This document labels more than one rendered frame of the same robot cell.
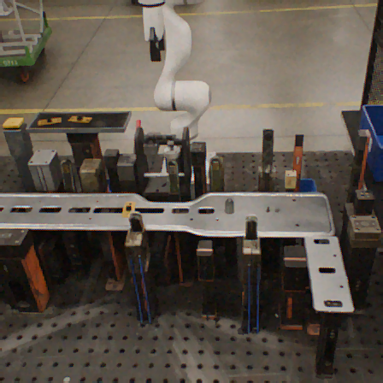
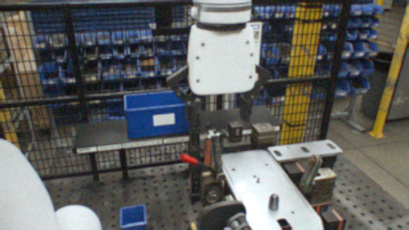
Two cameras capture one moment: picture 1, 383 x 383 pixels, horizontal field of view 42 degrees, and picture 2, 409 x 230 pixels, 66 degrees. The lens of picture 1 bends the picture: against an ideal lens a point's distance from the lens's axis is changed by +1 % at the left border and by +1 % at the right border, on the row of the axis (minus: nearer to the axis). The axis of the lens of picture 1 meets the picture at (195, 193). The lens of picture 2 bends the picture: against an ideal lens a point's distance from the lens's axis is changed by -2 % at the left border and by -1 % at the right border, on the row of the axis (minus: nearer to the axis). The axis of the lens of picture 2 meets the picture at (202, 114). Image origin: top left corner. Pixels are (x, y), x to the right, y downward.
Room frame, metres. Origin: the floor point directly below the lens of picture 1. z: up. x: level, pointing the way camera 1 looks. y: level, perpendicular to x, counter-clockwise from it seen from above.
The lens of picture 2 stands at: (1.74, 0.53, 1.68)
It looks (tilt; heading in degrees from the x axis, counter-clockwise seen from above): 26 degrees down; 250
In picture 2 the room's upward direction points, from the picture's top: straight up
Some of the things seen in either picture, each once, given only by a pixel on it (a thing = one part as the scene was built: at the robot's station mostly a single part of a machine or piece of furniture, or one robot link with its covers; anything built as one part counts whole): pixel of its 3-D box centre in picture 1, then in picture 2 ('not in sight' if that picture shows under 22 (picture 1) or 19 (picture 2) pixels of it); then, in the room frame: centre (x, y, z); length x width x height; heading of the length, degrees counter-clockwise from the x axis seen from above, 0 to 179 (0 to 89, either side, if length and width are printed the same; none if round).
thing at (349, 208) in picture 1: (346, 248); (235, 172); (1.21, -0.49, 0.85); 0.12 x 0.03 x 0.30; 173
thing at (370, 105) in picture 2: not in sight; (383, 86); (-1.53, -2.03, 0.36); 0.50 x 0.50 x 0.73
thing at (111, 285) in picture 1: (112, 244); not in sight; (1.32, 0.31, 0.84); 0.17 x 0.06 x 0.29; 173
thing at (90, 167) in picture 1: (99, 207); not in sight; (1.49, 0.37, 0.89); 0.13 x 0.11 x 0.38; 173
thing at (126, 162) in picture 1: (134, 200); not in sight; (1.52, 0.23, 0.89); 0.13 x 0.11 x 0.38; 173
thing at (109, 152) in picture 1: (119, 195); not in sight; (1.54, 0.29, 0.90); 0.05 x 0.05 x 0.40; 83
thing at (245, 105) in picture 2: (154, 52); (252, 101); (1.49, 0.09, 1.47); 0.03 x 0.03 x 0.07; 83
